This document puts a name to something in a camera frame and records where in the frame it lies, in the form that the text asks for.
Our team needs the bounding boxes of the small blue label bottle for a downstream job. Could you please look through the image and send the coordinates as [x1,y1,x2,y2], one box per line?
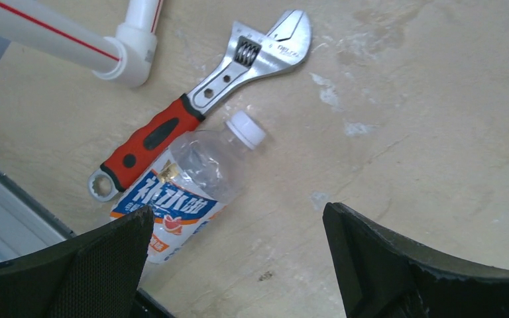
[109,111,266,264]

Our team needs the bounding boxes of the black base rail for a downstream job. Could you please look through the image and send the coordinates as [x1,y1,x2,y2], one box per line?
[129,288,175,318]

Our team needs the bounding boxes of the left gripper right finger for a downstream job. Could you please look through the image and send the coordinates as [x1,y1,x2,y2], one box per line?
[322,203,509,317]

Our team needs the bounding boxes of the white PVC pipe frame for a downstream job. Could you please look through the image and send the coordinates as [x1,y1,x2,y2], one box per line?
[0,1,163,87]

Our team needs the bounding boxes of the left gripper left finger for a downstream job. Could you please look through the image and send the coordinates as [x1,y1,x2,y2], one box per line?
[0,207,154,317]

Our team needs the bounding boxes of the red handled adjustable wrench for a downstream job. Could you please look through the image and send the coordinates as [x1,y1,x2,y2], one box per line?
[87,9,312,202]

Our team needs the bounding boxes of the aluminium frame rail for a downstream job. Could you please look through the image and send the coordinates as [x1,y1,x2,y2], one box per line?
[0,171,76,263]

